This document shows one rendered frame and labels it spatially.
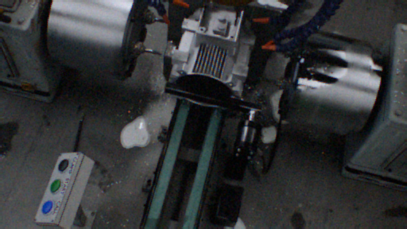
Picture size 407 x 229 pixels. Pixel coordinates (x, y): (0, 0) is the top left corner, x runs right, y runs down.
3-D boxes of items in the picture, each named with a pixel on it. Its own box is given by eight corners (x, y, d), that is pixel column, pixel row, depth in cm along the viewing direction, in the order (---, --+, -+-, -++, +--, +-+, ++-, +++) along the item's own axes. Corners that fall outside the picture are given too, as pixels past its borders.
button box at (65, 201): (75, 162, 127) (59, 152, 124) (95, 161, 123) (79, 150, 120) (48, 230, 120) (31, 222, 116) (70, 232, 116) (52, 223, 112)
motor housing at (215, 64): (185, 41, 156) (188, -1, 139) (248, 56, 155) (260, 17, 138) (167, 99, 147) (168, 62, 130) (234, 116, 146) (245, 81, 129)
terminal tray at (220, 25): (203, 12, 142) (205, -6, 136) (242, 21, 142) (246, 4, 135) (192, 48, 136) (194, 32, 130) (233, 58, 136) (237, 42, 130)
